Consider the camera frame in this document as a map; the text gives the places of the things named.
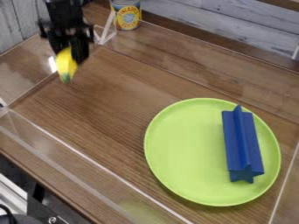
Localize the black cable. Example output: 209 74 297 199
0 204 14 224

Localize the yellow toy banana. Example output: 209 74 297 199
54 47 78 83

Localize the yellow and blue can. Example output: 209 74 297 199
109 0 141 31

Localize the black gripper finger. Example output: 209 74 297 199
47 35 69 54
69 29 89 64

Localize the blue star-shaped block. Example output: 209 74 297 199
221 105 265 184

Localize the clear acrylic tray wall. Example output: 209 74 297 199
0 5 299 224

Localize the green round plate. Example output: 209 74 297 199
144 98 281 207

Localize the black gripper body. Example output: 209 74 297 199
37 0 92 39

